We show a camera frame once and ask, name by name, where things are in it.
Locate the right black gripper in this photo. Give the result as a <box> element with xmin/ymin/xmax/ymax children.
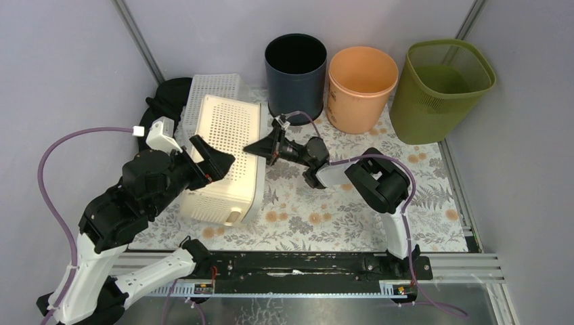
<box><xmin>243</xmin><ymin>127</ymin><xmax>312</xmax><ymax>167</ymax></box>

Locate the cream perforated large basket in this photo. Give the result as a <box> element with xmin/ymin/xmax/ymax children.
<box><xmin>179</xmin><ymin>95</ymin><xmax>267</xmax><ymax>227</ymax></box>

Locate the white slotted basket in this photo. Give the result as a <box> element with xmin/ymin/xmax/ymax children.
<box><xmin>181</xmin><ymin>74</ymin><xmax>251</xmax><ymax>138</ymax></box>

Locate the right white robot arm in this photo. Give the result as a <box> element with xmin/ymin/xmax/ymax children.
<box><xmin>244</xmin><ymin>127</ymin><xmax>420</xmax><ymax>279</ymax></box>

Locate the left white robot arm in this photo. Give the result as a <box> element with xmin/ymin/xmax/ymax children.
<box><xmin>37</xmin><ymin>135</ymin><xmax>235</xmax><ymax>324</ymax></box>

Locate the floral patterned table mat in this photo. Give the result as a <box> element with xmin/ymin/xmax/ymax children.
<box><xmin>131</xmin><ymin>114</ymin><xmax>468</xmax><ymax>253</ymax></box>

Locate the black cloth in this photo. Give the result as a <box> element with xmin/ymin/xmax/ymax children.
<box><xmin>137</xmin><ymin>77</ymin><xmax>192</xmax><ymax>152</ymax></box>

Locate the dark blue round bin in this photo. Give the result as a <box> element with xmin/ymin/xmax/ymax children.
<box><xmin>264</xmin><ymin>33</ymin><xmax>328</xmax><ymax>119</ymax></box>

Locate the orange round bin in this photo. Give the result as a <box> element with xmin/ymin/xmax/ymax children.
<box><xmin>326</xmin><ymin>46</ymin><xmax>399</xmax><ymax>134</ymax></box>

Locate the green mesh waste bin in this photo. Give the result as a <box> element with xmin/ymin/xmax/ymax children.
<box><xmin>389</xmin><ymin>39</ymin><xmax>497</xmax><ymax>145</ymax></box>

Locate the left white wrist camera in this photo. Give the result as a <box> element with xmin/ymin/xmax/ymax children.
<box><xmin>146</xmin><ymin>116</ymin><xmax>183</xmax><ymax>154</ymax></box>

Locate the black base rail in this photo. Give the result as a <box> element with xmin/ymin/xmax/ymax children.
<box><xmin>175</xmin><ymin>251</ymin><xmax>433</xmax><ymax>300</ymax></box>

